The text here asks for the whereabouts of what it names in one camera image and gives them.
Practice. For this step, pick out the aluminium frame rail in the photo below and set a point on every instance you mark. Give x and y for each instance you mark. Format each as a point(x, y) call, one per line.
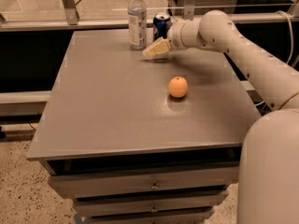
point(26, 15)

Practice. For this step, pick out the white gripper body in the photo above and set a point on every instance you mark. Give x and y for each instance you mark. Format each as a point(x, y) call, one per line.
point(176, 37)

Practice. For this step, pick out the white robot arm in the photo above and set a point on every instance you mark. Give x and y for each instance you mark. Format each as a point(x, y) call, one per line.
point(268, 183)

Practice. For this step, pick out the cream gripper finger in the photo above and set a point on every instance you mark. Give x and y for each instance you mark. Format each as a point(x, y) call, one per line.
point(158, 47)

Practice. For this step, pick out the top grey drawer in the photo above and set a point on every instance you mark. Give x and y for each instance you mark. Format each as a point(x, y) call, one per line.
point(92, 185)

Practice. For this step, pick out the grey drawer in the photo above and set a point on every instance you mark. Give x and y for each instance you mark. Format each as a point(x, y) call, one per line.
point(161, 217)
point(154, 202)
point(92, 185)

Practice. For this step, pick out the blue pepsi can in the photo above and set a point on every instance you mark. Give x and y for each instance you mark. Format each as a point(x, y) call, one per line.
point(161, 25)

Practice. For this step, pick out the middle grey drawer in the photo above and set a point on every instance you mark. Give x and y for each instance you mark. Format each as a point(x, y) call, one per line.
point(154, 202)

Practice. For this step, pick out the orange fruit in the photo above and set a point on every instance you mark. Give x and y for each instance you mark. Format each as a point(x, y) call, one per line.
point(178, 87)

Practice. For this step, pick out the bottom grey drawer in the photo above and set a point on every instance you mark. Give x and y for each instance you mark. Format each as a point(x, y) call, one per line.
point(161, 217)

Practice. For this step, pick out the clear plastic water bottle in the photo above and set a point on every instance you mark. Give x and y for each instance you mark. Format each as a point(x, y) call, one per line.
point(137, 21)

